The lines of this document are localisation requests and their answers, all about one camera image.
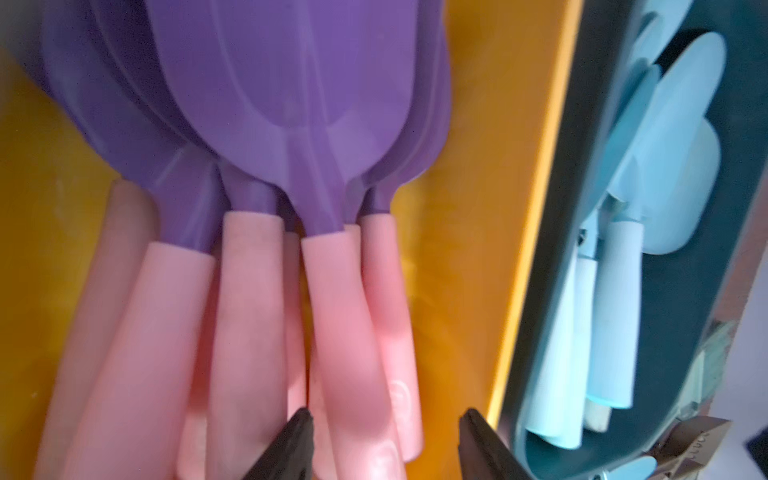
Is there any light blue shovel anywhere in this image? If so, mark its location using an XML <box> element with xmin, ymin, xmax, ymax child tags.
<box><xmin>525</xmin><ymin>60</ymin><xmax>661</xmax><ymax>450</ymax></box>
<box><xmin>586</xmin><ymin>31</ymin><xmax>727</xmax><ymax>410</ymax></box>
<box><xmin>642</xmin><ymin>117</ymin><xmax>721</xmax><ymax>255</ymax></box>

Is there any yellow storage box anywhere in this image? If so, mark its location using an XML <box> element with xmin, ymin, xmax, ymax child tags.
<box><xmin>1</xmin><ymin>1</ymin><xmax>582</xmax><ymax>479</ymax></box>

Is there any dark teal storage box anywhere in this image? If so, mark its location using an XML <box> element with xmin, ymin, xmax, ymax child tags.
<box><xmin>502</xmin><ymin>1</ymin><xmax>767</xmax><ymax>479</ymax></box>

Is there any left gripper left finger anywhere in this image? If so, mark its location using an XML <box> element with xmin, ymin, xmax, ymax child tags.
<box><xmin>243</xmin><ymin>407</ymin><xmax>314</xmax><ymax>480</ymax></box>

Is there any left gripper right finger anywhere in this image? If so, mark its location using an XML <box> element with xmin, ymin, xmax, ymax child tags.
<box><xmin>458</xmin><ymin>408</ymin><xmax>531</xmax><ymax>480</ymax></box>

